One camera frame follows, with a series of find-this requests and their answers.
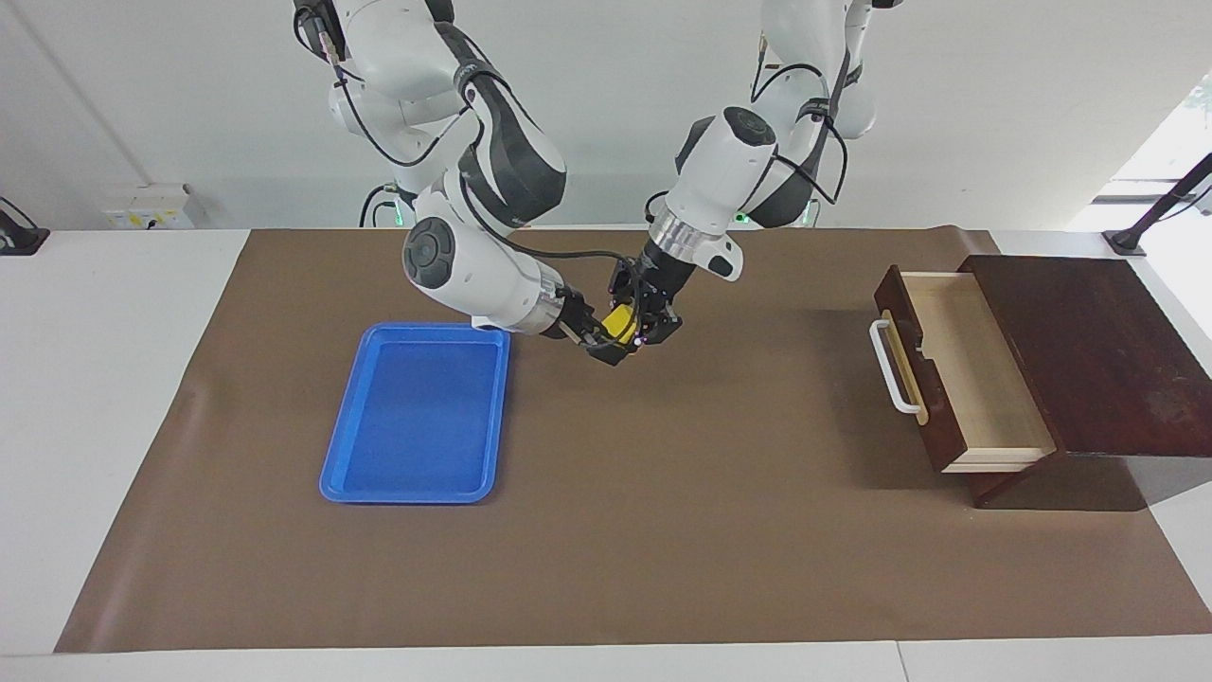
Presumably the white wall outlet box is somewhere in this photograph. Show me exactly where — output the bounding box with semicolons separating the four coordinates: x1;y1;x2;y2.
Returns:
102;183;207;230

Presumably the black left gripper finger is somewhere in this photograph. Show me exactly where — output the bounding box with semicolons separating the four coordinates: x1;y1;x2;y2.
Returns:
642;298;683;347
611;260;645;309

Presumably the black right arm base cable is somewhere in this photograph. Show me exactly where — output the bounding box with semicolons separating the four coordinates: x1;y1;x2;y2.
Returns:
358;183;399;228

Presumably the brown paper table mat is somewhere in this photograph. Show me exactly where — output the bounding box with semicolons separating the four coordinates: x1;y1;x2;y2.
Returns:
54;227;1212;655

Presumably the blue plastic tray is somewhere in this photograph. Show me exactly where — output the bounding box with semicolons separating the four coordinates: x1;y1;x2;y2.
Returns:
319;322;512;505

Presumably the wooden drawer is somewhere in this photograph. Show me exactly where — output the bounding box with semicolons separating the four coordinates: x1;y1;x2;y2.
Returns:
869;265;1059;475

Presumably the small black table clamp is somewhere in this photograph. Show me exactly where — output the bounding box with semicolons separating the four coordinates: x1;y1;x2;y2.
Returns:
0;196;50;257

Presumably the white drawer handle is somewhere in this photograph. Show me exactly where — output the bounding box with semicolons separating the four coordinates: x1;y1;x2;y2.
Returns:
869;319;924;416

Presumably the dark brown wooden cabinet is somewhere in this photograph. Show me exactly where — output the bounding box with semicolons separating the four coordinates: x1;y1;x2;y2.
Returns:
956;254;1212;511

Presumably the black clamp stand with rod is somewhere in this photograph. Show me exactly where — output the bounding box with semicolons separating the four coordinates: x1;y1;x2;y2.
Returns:
1103;152;1212;257

